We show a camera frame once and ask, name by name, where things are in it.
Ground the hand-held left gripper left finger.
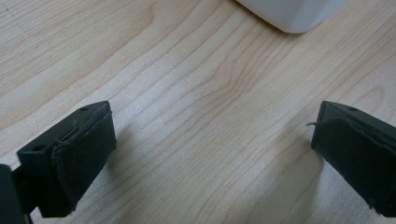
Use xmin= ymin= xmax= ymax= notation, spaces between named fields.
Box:
xmin=17 ymin=100 xmax=118 ymax=218

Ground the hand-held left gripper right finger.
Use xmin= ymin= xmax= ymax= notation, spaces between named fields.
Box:
xmin=306 ymin=100 xmax=396 ymax=218

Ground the white container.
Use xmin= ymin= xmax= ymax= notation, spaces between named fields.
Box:
xmin=235 ymin=0 xmax=349 ymax=35

